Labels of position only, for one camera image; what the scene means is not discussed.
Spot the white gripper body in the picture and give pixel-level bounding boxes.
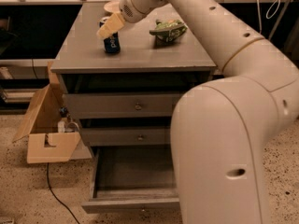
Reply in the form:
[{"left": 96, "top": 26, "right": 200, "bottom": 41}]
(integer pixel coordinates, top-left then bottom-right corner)
[{"left": 119, "top": 0, "right": 165, "bottom": 23}]

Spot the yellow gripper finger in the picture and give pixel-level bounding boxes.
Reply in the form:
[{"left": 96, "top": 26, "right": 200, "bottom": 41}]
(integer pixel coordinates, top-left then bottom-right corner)
[{"left": 96, "top": 12, "right": 125, "bottom": 39}]

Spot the blue pepsi can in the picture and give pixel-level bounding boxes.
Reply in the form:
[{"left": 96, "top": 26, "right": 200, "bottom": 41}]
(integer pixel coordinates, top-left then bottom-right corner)
[{"left": 99, "top": 16, "right": 121, "bottom": 54}]

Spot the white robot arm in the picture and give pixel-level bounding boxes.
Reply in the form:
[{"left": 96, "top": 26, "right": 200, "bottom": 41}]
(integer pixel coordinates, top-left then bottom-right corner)
[{"left": 98, "top": 0, "right": 299, "bottom": 224}]

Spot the grey drawer cabinet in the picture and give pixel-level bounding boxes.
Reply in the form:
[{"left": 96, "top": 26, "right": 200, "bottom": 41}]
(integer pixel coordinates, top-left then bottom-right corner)
[{"left": 50, "top": 1, "right": 217, "bottom": 156}]

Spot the grey top drawer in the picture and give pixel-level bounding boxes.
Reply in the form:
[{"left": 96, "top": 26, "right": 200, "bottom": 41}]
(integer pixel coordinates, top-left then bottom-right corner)
[{"left": 63, "top": 73, "right": 188, "bottom": 119}]

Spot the grey drawer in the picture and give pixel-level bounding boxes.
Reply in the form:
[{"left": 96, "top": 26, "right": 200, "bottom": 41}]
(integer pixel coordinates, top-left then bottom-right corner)
[
  {"left": 63, "top": 73, "right": 188, "bottom": 119},
  {"left": 80, "top": 117, "right": 171, "bottom": 147},
  {"left": 82, "top": 145, "right": 179, "bottom": 214}
]

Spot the grey middle drawer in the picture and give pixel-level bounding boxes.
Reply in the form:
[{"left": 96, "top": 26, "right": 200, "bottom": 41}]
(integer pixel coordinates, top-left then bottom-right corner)
[{"left": 80, "top": 117, "right": 171, "bottom": 147}]

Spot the grey bottom drawer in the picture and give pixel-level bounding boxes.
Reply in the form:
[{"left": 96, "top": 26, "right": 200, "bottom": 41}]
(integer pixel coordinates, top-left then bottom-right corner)
[{"left": 82, "top": 145, "right": 179, "bottom": 214}]

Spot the white bowl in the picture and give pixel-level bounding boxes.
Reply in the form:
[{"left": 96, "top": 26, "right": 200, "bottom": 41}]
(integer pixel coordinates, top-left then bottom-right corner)
[{"left": 104, "top": 1, "right": 120, "bottom": 13}]

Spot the green chip bag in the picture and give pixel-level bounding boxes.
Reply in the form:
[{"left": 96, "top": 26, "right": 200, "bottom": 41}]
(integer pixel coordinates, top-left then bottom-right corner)
[{"left": 149, "top": 20, "right": 187, "bottom": 43}]

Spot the white bottle in box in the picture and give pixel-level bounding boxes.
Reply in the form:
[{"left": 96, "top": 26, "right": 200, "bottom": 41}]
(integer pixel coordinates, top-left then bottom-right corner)
[{"left": 57, "top": 120, "right": 65, "bottom": 133}]

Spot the open cardboard box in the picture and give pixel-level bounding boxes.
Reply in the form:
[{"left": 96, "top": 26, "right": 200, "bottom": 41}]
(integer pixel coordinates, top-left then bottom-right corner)
[{"left": 13, "top": 62, "right": 93, "bottom": 163}]

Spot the metal stand pole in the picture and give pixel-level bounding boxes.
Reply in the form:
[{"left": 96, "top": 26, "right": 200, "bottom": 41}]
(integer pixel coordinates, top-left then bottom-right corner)
[{"left": 268, "top": 0, "right": 293, "bottom": 41}]

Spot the black floor cable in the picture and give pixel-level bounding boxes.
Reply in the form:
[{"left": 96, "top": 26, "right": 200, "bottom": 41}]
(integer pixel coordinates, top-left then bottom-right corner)
[{"left": 46, "top": 162, "right": 81, "bottom": 224}]

